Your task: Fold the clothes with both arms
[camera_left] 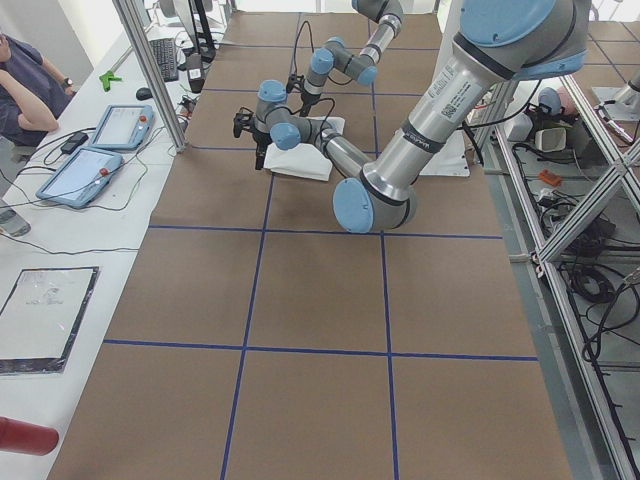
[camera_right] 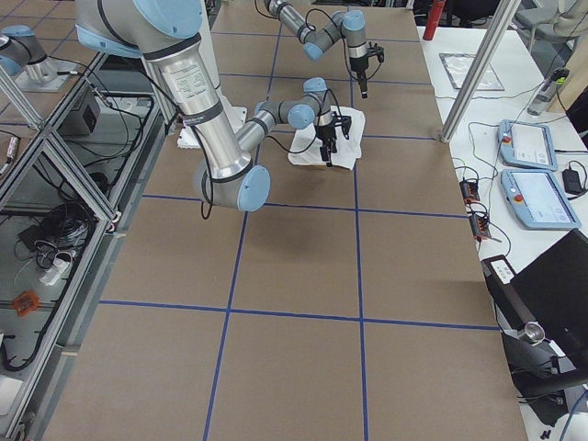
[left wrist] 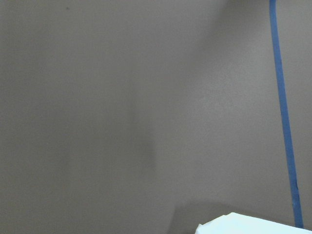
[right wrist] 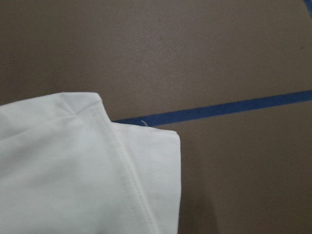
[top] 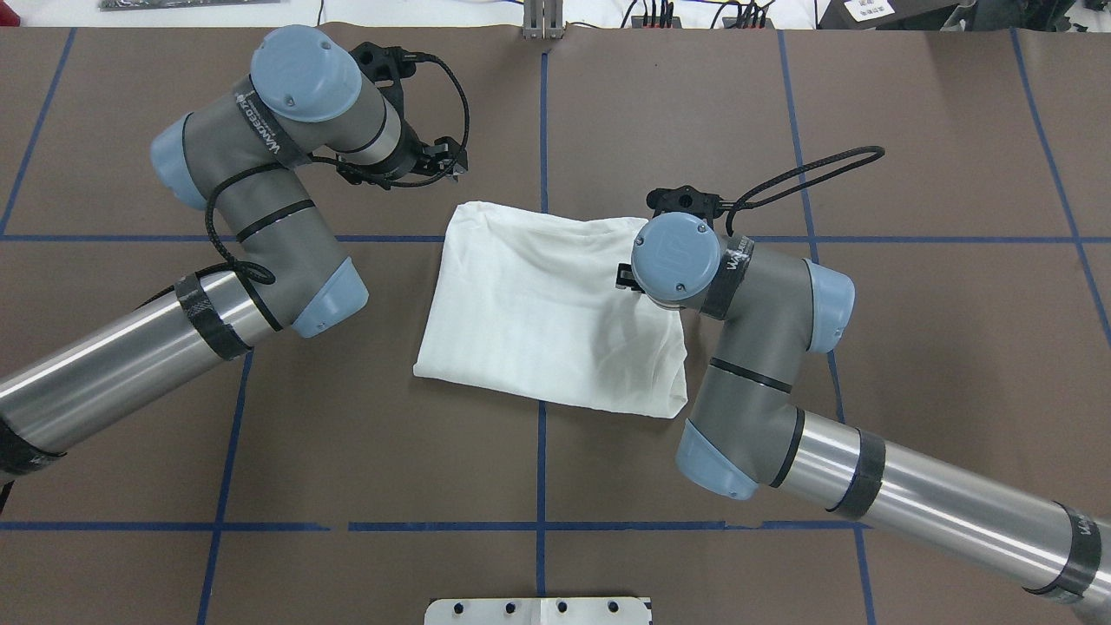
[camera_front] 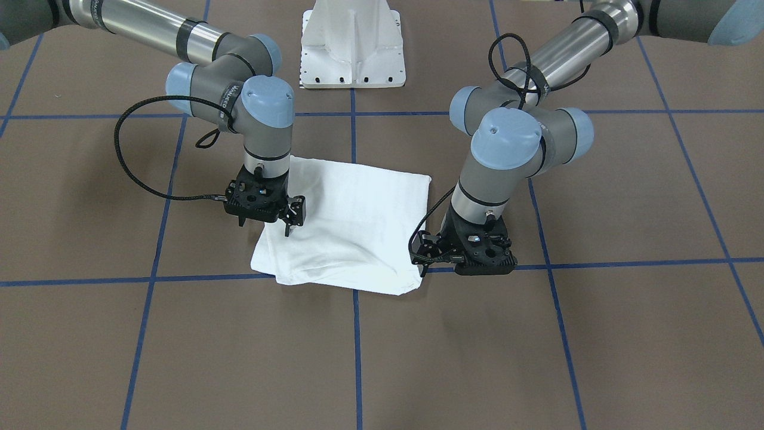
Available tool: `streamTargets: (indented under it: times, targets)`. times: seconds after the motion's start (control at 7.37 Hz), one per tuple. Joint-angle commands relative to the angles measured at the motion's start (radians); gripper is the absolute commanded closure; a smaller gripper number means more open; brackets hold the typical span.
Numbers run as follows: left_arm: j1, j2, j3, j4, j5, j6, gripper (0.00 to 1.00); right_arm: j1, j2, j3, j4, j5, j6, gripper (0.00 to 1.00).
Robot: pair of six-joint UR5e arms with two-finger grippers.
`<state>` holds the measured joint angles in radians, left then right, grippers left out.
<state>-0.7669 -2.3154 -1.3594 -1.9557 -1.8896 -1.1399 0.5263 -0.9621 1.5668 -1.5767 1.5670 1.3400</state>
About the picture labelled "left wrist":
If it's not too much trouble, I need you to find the white long-sleeve printed shirt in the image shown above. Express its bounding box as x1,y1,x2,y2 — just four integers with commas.
195,212,311,234

